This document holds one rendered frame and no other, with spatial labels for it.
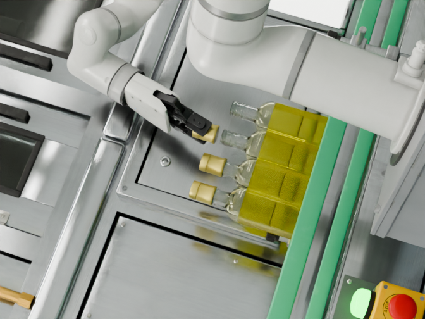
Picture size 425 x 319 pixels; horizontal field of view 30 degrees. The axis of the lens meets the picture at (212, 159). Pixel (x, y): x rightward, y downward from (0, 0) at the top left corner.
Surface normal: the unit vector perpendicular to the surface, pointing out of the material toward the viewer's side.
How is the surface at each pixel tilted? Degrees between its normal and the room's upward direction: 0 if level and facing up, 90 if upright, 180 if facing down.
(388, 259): 90
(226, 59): 108
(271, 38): 51
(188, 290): 91
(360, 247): 90
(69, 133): 90
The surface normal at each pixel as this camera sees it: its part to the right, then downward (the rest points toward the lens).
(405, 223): -0.28, 0.61
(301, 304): -0.01, -0.33
